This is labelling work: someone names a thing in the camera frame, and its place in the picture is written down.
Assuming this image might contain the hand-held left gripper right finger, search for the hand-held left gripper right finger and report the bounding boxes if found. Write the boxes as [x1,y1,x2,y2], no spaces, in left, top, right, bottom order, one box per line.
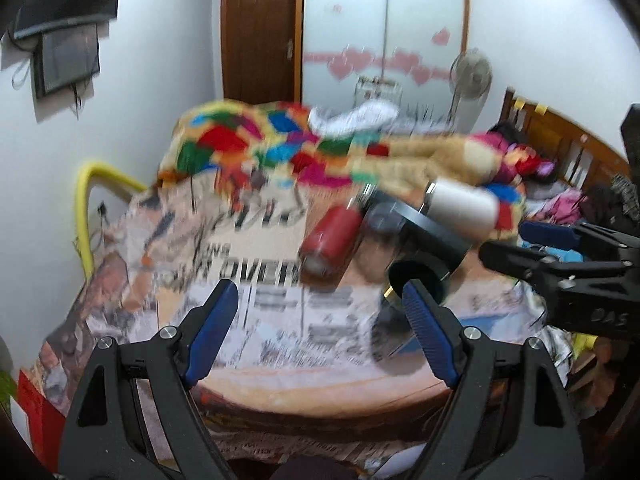
[401,279,587,480]

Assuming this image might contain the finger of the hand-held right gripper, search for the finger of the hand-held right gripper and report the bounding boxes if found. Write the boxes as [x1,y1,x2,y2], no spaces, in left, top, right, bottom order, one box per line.
[478,241,640,337]
[519,221,640,262]

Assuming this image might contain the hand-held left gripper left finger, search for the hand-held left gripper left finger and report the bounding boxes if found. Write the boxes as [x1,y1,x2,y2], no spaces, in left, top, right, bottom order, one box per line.
[57,279,239,480]

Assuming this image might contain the black cup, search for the black cup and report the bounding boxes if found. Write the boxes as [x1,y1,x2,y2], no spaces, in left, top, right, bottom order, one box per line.
[384,257,454,322]

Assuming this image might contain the white cup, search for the white cup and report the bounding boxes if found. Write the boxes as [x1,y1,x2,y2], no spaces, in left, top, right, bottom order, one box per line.
[424,177,501,239]

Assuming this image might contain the dark grey cup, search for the dark grey cup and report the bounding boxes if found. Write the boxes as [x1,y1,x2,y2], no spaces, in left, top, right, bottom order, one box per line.
[364,199,473,281]

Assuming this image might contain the red cup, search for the red cup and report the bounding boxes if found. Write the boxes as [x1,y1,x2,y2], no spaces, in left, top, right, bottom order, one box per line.
[298,199,368,279]

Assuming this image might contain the pile of clothes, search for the pile of clothes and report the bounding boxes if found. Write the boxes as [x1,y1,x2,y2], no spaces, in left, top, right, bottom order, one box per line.
[522,157,640,241]

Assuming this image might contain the printed blanket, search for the printed blanket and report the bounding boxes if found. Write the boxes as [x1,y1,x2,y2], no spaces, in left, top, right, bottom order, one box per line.
[37,180,573,467]

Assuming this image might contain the wooden headboard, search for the wooden headboard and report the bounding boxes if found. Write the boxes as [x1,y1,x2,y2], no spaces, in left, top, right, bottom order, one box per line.
[499,86,635,197]

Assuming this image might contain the white standing fan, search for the white standing fan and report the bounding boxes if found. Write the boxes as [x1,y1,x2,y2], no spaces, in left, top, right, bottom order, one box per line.
[449,48,494,128]

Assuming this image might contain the yellow tube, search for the yellow tube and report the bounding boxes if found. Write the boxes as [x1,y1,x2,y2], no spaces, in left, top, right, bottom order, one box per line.
[74,160,149,282]

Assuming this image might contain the red box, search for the red box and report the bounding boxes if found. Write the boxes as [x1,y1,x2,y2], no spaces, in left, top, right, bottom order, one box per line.
[16,366,67,472]

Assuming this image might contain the colourful patchwork blanket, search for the colourful patchwork blanket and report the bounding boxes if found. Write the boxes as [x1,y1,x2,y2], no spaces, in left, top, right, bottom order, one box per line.
[156,100,557,257]

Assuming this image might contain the white cloth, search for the white cloth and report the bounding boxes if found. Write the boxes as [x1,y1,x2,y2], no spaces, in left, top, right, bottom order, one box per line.
[307,98,402,139]

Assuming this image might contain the wardrobe with pink hearts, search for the wardrobe with pink hearts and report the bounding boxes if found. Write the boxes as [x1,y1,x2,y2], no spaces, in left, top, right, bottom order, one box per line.
[300,0,472,133]

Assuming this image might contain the wooden door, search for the wooden door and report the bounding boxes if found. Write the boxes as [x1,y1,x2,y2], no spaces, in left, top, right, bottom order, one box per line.
[220,0,307,107]

